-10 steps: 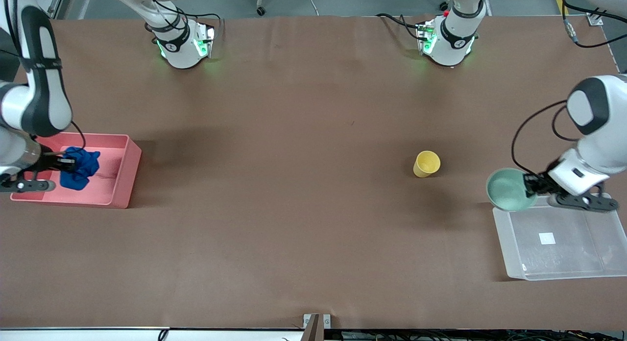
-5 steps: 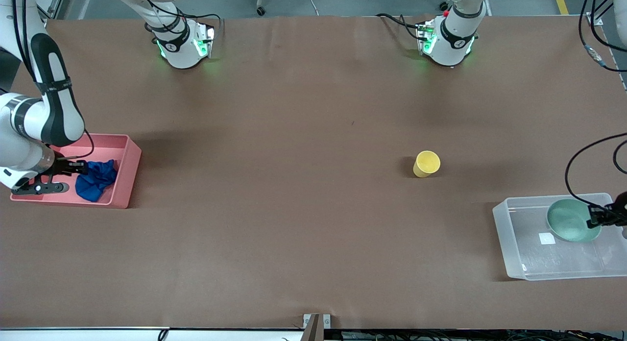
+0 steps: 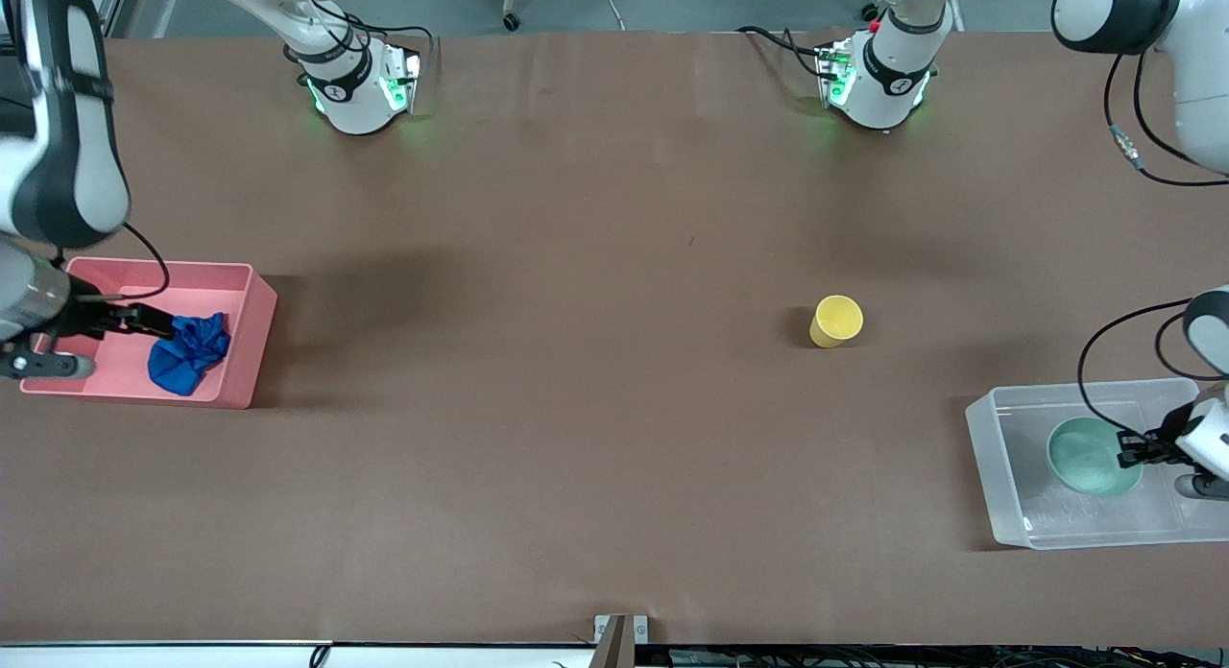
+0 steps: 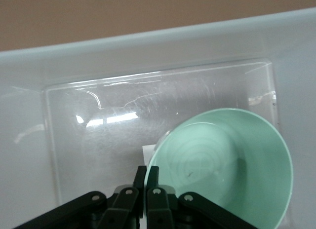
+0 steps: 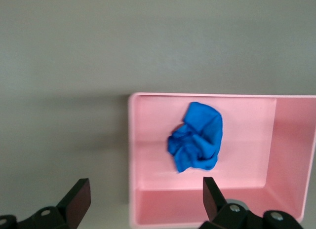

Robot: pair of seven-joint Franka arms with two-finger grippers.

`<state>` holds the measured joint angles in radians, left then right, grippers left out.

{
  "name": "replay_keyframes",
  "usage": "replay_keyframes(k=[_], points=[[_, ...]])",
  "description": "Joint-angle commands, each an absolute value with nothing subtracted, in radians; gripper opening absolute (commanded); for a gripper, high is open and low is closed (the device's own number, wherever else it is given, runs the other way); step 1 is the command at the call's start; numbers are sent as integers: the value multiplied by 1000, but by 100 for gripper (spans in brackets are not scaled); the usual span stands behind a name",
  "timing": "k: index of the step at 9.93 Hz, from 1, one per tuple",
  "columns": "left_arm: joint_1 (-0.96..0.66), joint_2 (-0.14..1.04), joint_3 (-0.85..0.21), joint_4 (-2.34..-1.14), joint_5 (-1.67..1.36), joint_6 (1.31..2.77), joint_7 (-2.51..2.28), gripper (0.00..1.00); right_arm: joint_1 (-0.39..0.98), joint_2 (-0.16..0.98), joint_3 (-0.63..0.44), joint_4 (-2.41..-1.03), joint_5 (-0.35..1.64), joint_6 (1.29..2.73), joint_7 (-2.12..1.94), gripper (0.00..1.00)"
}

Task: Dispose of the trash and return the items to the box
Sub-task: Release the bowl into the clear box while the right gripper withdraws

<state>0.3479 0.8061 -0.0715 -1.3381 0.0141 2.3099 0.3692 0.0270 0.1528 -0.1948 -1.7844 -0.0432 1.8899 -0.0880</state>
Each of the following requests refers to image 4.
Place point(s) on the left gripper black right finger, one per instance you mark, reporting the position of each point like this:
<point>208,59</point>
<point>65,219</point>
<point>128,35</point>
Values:
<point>160,209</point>

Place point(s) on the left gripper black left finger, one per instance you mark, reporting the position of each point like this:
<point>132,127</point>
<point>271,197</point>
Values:
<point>123,209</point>

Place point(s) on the mint green bowl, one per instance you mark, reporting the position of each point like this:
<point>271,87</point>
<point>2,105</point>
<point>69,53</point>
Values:
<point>222,152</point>

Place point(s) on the clear plastic storage box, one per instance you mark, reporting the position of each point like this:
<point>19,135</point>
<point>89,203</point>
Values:
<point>148,53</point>

